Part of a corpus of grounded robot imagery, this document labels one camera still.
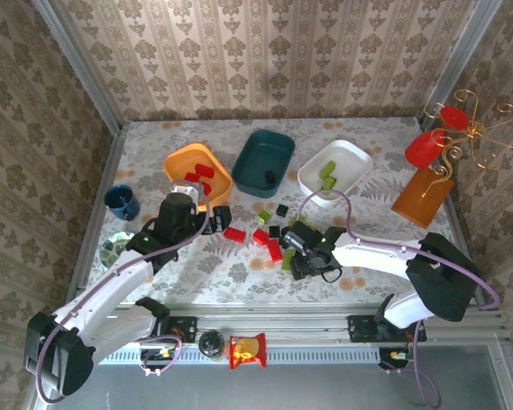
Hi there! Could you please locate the blue mug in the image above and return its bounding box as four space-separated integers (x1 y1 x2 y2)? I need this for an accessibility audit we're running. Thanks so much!
103 184 141 222

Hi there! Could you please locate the white plastic container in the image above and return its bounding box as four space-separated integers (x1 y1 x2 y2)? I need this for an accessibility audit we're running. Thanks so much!
297 139 374 209

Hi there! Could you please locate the grey metal panel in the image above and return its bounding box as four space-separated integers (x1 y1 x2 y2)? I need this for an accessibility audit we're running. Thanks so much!
25 337 513 410

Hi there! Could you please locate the aluminium front rail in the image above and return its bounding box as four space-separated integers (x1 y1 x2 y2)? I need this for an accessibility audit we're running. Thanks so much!
46 302 513 343

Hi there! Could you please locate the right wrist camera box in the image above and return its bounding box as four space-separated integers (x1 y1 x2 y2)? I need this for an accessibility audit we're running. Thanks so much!
283 230 311 254

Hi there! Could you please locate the white slotted cable duct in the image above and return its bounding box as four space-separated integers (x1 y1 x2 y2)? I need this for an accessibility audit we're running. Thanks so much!
93 346 381 365

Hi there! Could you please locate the teal plastic container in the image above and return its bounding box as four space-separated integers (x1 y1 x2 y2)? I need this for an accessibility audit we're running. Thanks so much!
232 129 297 199

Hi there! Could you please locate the dark round jar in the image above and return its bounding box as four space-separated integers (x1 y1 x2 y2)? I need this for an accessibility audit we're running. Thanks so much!
198 329 228 363

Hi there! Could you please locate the gold wire stand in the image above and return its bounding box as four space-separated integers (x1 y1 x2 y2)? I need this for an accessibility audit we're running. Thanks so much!
422 88 513 189

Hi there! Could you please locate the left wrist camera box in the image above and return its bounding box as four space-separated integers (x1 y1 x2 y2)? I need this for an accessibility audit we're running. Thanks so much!
170 179 200 200

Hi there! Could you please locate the green patterned plate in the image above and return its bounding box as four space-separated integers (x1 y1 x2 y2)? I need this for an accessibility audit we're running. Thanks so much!
99 231 136 270

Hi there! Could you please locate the orange wooden board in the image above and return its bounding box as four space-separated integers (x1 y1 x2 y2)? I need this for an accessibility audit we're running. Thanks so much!
391 167 455 229

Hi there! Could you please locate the small electronics board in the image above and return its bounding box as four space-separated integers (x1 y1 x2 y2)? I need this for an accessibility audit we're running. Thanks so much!
139 346 176 362
378 348 416 371

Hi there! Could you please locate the red snack bag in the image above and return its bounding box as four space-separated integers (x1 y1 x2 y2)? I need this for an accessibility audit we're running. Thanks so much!
228 332 268 369

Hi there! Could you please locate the orange plastic container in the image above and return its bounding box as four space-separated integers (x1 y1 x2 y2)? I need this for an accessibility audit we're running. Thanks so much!
162 143 234 213

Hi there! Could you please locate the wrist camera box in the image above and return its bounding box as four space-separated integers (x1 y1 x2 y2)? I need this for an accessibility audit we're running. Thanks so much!
283 230 311 254
170 179 200 200

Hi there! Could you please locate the aluminium corner post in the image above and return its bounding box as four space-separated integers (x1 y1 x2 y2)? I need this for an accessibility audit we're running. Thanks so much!
422 0 508 123
32 0 123 133

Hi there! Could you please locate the red glass goblet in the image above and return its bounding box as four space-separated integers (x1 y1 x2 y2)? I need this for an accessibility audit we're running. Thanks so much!
404 104 470 170

